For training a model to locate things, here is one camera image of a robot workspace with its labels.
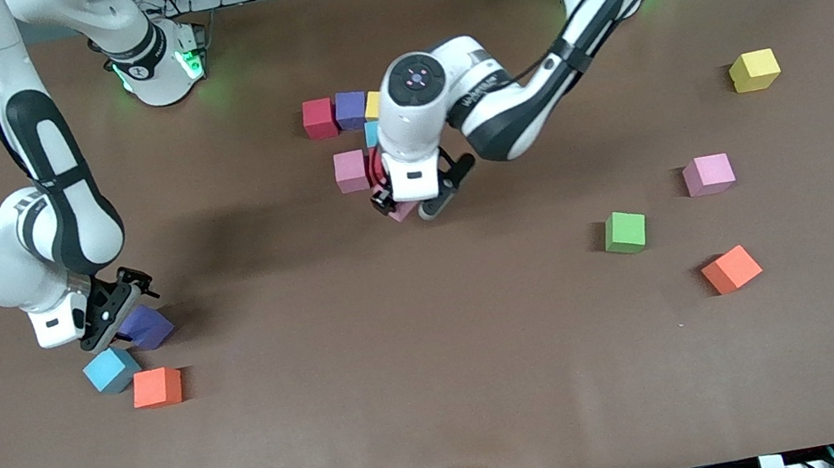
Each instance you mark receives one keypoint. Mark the light blue foam cube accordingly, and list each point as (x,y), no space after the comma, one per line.
(371,135)
(111,369)

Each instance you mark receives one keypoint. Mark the yellow foam cube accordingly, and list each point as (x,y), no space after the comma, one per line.
(371,105)
(754,70)

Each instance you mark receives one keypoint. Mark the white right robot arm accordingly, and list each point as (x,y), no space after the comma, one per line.
(61,211)

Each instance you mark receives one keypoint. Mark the green foam cube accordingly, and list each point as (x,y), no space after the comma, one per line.
(625,232)

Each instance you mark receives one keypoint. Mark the orange foam cube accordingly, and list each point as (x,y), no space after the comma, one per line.
(731,269)
(157,387)

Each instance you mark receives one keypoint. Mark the small white box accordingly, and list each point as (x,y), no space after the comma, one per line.
(771,467)

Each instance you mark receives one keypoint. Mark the red foam cube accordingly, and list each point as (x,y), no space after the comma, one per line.
(374,166)
(319,119)

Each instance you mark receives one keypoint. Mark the brown table cover sheet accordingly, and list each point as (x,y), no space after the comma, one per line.
(446,400)

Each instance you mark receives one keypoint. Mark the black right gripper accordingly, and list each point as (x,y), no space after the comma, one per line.
(110,303)

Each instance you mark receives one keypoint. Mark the purple foam cube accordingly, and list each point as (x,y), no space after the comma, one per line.
(152,328)
(351,110)

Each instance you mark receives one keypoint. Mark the pink foam cube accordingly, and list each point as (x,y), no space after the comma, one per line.
(708,174)
(404,210)
(351,171)

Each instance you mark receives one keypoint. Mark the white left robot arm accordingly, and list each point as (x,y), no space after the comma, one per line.
(506,107)

